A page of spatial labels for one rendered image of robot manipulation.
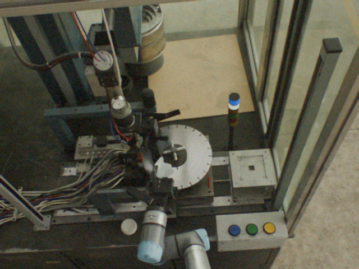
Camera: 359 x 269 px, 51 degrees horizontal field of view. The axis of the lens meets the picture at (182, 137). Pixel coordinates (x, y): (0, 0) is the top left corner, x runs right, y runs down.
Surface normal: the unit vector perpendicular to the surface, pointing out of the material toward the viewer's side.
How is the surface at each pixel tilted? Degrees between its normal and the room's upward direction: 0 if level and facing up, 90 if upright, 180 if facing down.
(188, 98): 0
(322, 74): 90
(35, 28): 90
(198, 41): 0
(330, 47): 0
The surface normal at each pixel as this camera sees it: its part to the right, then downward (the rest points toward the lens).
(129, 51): 0.04, 0.84
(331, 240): -0.07, -0.54
